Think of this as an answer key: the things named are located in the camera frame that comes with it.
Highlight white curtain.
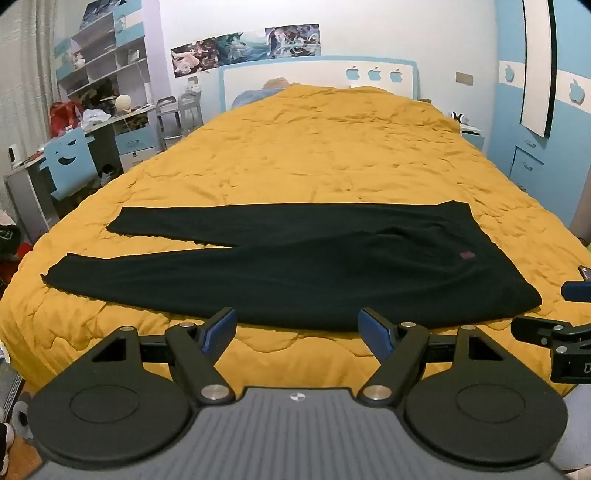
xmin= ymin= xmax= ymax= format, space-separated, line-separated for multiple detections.
xmin=0 ymin=9 xmax=61 ymax=155

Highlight wall mirror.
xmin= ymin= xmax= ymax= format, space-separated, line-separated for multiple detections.
xmin=520 ymin=0 xmax=557 ymax=138

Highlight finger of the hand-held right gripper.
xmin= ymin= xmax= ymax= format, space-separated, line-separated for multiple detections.
xmin=561 ymin=280 xmax=591 ymax=302
xmin=511 ymin=315 xmax=591 ymax=357

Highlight blue pillow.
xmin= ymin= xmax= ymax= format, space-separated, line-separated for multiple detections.
xmin=229 ymin=83 xmax=289 ymax=110

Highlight black bag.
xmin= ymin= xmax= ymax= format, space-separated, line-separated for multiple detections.
xmin=0 ymin=224 xmax=22 ymax=260

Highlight white and blue bookshelf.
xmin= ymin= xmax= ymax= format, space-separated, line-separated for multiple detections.
xmin=54 ymin=0 xmax=153 ymax=116

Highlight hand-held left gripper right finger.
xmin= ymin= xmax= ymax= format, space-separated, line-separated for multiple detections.
xmin=357 ymin=307 xmax=518 ymax=406

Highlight blue smiley chair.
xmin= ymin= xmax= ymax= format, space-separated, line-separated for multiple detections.
xmin=39 ymin=127 xmax=100 ymax=201

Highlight blue wardrobe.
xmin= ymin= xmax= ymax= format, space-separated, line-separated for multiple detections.
xmin=488 ymin=0 xmax=591 ymax=234

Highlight black and white shoe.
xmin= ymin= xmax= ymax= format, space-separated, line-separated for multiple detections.
xmin=0 ymin=422 xmax=15 ymax=468

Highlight black pants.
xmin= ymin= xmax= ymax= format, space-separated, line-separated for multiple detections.
xmin=41 ymin=199 xmax=542 ymax=332

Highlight wall poster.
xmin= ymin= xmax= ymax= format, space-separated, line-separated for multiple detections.
xmin=171 ymin=24 xmax=321 ymax=77

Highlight grey desk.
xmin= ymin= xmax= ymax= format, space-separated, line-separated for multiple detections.
xmin=4 ymin=104 xmax=160 ymax=232

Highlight white and blue headboard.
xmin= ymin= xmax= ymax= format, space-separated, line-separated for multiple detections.
xmin=218 ymin=55 xmax=421 ymax=114

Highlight red bag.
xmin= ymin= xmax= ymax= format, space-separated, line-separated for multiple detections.
xmin=49 ymin=100 xmax=85 ymax=137

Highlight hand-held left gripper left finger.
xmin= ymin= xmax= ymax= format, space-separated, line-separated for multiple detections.
xmin=78 ymin=307 xmax=238 ymax=406

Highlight yellow quilt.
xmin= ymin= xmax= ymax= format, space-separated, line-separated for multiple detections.
xmin=0 ymin=85 xmax=591 ymax=402

